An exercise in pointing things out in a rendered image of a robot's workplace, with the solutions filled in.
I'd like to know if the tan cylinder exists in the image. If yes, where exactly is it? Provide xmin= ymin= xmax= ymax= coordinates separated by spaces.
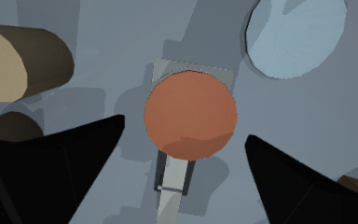
xmin=0 ymin=111 xmax=44 ymax=142
xmin=0 ymin=24 xmax=75 ymax=102

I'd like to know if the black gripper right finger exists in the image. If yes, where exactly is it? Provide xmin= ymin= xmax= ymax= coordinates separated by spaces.
xmin=245 ymin=134 xmax=358 ymax=224

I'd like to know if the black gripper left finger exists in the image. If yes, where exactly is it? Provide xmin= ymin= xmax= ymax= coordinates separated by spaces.
xmin=0 ymin=115 xmax=125 ymax=224

